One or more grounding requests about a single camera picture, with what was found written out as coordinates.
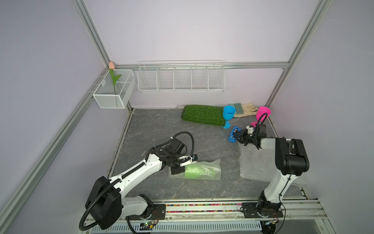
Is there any artificial tulip flower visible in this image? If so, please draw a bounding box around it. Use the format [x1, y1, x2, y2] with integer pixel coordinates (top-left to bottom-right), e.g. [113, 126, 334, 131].
[108, 61, 122, 95]

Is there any green plastic wine glass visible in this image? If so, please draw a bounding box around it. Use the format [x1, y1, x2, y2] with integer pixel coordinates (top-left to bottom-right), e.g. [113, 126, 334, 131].
[184, 164, 221, 180]

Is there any aluminium front rail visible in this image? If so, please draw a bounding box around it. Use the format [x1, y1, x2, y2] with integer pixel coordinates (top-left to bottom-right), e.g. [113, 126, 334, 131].
[98, 198, 327, 229]

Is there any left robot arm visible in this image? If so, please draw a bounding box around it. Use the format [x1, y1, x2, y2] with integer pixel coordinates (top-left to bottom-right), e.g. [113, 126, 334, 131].
[79, 132, 198, 231]

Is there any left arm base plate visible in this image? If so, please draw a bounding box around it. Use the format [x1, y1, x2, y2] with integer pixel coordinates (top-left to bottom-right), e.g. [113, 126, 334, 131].
[128, 203, 166, 221]

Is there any beige work glove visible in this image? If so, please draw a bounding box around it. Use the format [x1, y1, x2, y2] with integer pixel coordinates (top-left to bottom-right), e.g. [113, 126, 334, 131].
[230, 103, 259, 118]

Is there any blue tape dispenser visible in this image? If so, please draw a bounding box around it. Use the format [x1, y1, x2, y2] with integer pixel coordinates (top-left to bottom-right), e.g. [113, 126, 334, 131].
[228, 126, 241, 143]

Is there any pink plastic wine glass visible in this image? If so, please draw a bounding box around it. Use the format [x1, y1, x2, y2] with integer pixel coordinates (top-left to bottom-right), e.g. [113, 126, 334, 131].
[250, 106, 272, 127]

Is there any bubble wrap sheet stack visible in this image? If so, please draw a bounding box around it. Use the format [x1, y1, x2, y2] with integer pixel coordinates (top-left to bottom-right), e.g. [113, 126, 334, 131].
[238, 142, 308, 185]

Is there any white vent grille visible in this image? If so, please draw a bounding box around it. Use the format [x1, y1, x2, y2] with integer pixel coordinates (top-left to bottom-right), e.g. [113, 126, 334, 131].
[90, 221, 263, 234]

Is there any green artificial grass mat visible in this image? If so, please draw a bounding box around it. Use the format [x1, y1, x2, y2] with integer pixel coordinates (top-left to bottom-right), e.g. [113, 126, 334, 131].
[181, 105, 226, 127]

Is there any blue plastic wine glass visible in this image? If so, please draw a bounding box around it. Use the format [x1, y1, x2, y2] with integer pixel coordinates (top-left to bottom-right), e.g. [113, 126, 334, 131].
[223, 105, 236, 129]

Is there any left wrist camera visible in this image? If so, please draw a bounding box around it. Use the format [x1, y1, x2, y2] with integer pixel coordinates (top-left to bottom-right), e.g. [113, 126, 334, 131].
[178, 155, 198, 167]

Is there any white wire wall basket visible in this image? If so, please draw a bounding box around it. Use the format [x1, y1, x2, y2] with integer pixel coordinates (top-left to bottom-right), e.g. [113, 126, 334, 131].
[137, 60, 226, 92]

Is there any white mesh corner basket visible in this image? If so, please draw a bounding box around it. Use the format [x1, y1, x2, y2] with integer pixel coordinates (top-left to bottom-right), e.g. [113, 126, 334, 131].
[93, 69, 136, 109]

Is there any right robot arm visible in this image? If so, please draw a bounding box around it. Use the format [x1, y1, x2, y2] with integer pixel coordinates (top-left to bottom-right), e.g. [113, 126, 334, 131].
[232, 112, 310, 218]

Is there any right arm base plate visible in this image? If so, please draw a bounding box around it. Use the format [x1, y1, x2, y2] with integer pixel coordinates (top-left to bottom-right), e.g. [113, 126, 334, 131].
[240, 202, 284, 218]

